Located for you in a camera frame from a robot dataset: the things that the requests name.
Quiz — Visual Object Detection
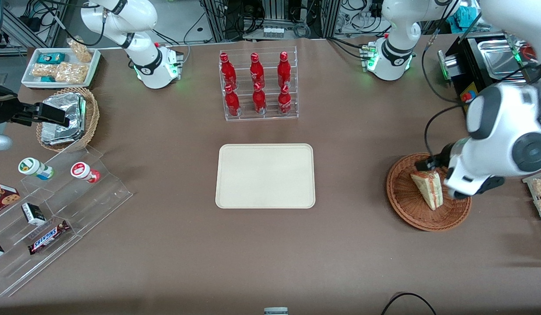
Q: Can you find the red aluminium cola bottle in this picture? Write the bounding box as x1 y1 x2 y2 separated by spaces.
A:
278 84 292 115
277 52 292 88
225 84 241 117
220 52 237 89
249 52 266 88
252 82 267 115

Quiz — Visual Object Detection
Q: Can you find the light tan wicker basket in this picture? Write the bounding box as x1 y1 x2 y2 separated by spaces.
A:
36 87 100 153

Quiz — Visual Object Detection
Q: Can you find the black looped cable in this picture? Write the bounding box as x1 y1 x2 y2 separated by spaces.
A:
381 292 437 315

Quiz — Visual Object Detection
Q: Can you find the teal cloth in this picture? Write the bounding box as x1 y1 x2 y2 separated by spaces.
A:
454 7 481 29

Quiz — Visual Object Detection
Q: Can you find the aluminium equipment rack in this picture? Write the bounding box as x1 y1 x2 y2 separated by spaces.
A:
200 0 341 41

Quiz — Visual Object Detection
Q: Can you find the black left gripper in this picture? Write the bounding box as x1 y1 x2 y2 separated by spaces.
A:
415 142 456 172

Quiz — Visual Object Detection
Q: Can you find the foil wrapped food package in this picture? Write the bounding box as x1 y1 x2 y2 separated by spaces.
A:
42 93 86 132
41 125 84 146

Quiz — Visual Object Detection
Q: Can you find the small black white box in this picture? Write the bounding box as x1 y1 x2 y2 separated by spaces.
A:
21 202 47 226

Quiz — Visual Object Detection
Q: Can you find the steel food pan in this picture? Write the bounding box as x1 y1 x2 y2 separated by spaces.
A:
477 38 534 81

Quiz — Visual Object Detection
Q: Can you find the clear acrylic stepped display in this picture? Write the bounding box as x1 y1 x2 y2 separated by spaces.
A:
0 144 133 298

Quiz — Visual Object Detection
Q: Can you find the red lid yoghurt cup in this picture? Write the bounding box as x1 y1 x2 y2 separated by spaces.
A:
70 162 101 183

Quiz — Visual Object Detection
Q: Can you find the beige plastic tray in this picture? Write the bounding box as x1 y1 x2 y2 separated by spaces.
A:
215 143 316 209

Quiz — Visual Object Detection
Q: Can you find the white rectangular snack tray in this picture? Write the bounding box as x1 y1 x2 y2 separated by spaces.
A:
21 47 102 90

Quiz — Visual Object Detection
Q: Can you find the clear bag of peanut snacks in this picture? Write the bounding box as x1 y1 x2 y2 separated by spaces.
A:
55 62 88 84
32 63 56 79
67 37 94 63

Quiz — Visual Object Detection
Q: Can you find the green lid yoghurt cup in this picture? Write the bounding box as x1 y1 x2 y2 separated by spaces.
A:
18 157 54 181

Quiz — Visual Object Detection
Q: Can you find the brown round wicker basket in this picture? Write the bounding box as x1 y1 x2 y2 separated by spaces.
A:
386 152 472 231

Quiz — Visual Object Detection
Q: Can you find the clear acrylic bottle rack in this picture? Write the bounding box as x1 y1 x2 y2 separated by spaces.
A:
219 46 299 122

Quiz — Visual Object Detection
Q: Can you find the red cookie box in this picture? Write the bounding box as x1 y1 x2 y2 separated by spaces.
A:
0 182 21 217

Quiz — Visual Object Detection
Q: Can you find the Snickers chocolate bar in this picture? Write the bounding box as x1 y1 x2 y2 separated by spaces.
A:
28 220 71 256

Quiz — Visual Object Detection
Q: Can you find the black food warmer case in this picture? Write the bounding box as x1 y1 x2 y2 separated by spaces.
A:
438 33 541 115

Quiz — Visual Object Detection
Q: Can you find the triangular sandwich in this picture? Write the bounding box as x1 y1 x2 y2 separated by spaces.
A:
411 171 446 211

